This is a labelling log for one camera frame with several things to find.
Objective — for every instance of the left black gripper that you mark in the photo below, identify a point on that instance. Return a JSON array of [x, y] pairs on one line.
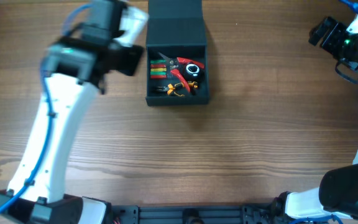
[[130, 59]]

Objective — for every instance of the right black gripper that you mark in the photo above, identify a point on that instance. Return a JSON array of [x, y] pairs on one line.
[[327, 34]]

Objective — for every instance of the clear case coloured screwdrivers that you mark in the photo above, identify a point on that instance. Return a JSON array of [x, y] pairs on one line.
[[159, 69]]

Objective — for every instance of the red handled snips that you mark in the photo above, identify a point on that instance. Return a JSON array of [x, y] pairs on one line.
[[175, 67]]

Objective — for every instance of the orange black pliers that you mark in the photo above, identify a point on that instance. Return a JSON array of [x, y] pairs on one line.
[[177, 89]]

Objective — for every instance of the black white round coil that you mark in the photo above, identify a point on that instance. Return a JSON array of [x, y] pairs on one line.
[[192, 72]]

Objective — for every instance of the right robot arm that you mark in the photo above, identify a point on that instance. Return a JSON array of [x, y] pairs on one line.
[[336, 198]]

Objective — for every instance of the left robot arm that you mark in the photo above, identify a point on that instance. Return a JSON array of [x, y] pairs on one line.
[[72, 73]]

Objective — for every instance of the dark green open box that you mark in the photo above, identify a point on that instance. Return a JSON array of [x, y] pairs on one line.
[[176, 28]]

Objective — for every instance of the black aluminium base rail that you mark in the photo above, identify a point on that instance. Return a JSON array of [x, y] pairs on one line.
[[243, 214]]

